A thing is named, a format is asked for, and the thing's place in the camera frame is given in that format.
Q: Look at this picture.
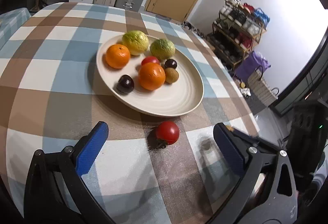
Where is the shoe rack with shoes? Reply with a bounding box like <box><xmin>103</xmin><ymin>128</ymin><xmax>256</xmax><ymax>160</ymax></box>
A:
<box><xmin>207</xmin><ymin>0</ymin><xmax>270</xmax><ymax>71</ymax></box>

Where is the yellow guava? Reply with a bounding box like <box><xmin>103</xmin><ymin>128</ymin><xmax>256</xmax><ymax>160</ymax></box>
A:
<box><xmin>122</xmin><ymin>31</ymin><xmax>149</xmax><ymax>56</ymax></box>

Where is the side table checkered cloth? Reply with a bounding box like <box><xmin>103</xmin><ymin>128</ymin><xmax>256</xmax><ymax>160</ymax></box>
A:
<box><xmin>0</xmin><ymin>8</ymin><xmax>31</xmax><ymax>48</ymax></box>

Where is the red tomato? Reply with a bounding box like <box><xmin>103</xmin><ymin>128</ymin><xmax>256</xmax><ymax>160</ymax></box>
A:
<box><xmin>141</xmin><ymin>56</ymin><xmax>160</xmax><ymax>65</ymax></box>
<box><xmin>155</xmin><ymin>121</ymin><xmax>180</xmax><ymax>149</ymax></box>

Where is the orange mandarin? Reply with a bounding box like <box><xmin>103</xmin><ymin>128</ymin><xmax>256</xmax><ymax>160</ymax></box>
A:
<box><xmin>105</xmin><ymin>44</ymin><xmax>131</xmax><ymax>69</ymax></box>
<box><xmin>138</xmin><ymin>63</ymin><xmax>166</xmax><ymax>91</ymax></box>

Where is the brown kiwi fruit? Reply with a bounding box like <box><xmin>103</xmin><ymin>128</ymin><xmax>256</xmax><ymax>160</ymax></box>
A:
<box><xmin>165</xmin><ymin>68</ymin><xmax>179</xmax><ymax>84</ymax></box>

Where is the purple bag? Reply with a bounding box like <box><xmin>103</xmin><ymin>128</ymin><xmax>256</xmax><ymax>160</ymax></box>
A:
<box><xmin>235</xmin><ymin>51</ymin><xmax>271</xmax><ymax>83</ymax></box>

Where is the green guava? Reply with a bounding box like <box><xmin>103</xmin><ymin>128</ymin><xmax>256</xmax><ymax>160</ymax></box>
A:
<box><xmin>150</xmin><ymin>39</ymin><xmax>176</xmax><ymax>60</ymax></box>

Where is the cream round plate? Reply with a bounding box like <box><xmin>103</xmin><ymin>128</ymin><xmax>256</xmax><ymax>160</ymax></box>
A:
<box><xmin>96</xmin><ymin>35</ymin><xmax>205</xmax><ymax>117</ymax></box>

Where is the dark plum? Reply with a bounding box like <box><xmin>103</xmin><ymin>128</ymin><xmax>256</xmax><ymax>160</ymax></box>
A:
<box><xmin>164</xmin><ymin>59</ymin><xmax>177</xmax><ymax>69</ymax></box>
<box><xmin>117</xmin><ymin>75</ymin><xmax>134</xmax><ymax>94</ymax></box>

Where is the woven basket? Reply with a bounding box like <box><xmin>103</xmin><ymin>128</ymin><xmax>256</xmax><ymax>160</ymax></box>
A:
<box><xmin>247</xmin><ymin>65</ymin><xmax>280</xmax><ymax>107</ymax></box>

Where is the black tv cabinet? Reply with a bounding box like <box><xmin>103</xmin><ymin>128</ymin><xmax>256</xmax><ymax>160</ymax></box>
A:
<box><xmin>269</xmin><ymin>31</ymin><xmax>327</xmax><ymax>117</ymax></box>

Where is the checkered tablecloth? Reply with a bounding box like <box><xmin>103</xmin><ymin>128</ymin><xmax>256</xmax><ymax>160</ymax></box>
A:
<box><xmin>1</xmin><ymin>3</ymin><xmax>259</xmax><ymax>223</ymax></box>

